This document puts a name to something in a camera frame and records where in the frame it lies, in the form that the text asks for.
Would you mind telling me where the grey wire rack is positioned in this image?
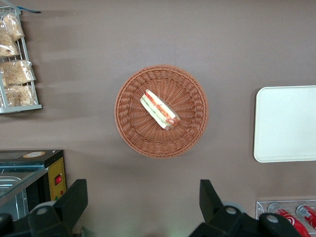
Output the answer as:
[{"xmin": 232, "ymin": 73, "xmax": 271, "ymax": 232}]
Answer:
[{"xmin": 0, "ymin": 5, "xmax": 43, "ymax": 115}]

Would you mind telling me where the black yellow warmer machine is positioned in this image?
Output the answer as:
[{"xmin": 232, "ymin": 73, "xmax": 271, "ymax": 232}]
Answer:
[{"xmin": 0, "ymin": 149, "xmax": 68, "ymax": 222}]

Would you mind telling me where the brown wicker basket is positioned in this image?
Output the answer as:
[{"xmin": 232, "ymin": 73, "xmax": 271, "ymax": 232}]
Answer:
[{"xmin": 114, "ymin": 64, "xmax": 209, "ymax": 159}]

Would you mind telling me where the clear rice cracker bag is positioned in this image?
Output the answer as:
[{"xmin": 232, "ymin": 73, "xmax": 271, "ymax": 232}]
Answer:
[
  {"xmin": 3, "ymin": 84, "xmax": 38, "ymax": 108},
  {"xmin": 0, "ymin": 31, "xmax": 21, "ymax": 58},
  {"xmin": 1, "ymin": 13, "xmax": 25, "ymax": 42},
  {"xmin": 0, "ymin": 59, "xmax": 37, "ymax": 87}
]

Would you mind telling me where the red cola bottle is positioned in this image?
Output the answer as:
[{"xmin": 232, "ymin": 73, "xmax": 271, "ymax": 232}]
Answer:
[
  {"xmin": 295, "ymin": 204, "xmax": 316, "ymax": 230},
  {"xmin": 267, "ymin": 202, "xmax": 312, "ymax": 237}
]

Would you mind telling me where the clear acrylic bottle rack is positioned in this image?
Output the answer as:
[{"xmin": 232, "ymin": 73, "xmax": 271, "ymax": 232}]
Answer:
[{"xmin": 255, "ymin": 199, "xmax": 316, "ymax": 237}]

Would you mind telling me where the wrapped triangle sandwich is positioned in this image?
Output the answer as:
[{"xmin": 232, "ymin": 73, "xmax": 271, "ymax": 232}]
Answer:
[{"xmin": 140, "ymin": 89, "xmax": 181, "ymax": 131}]

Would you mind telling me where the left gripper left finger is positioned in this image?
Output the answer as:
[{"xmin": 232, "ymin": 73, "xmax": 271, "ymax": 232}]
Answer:
[{"xmin": 27, "ymin": 179, "xmax": 89, "ymax": 237}]

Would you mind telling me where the cream plastic tray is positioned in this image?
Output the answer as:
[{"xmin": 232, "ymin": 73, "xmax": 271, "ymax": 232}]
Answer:
[{"xmin": 253, "ymin": 85, "xmax": 316, "ymax": 163}]

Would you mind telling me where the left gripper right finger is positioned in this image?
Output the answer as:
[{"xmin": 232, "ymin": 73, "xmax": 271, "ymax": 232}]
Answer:
[{"xmin": 189, "ymin": 179, "xmax": 258, "ymax": 237}]

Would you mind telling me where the blue tape strip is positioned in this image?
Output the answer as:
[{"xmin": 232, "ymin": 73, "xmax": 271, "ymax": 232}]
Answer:
[{"xmin": 20, "ymin": 7, "xmax": 42, "ymax": 14}]

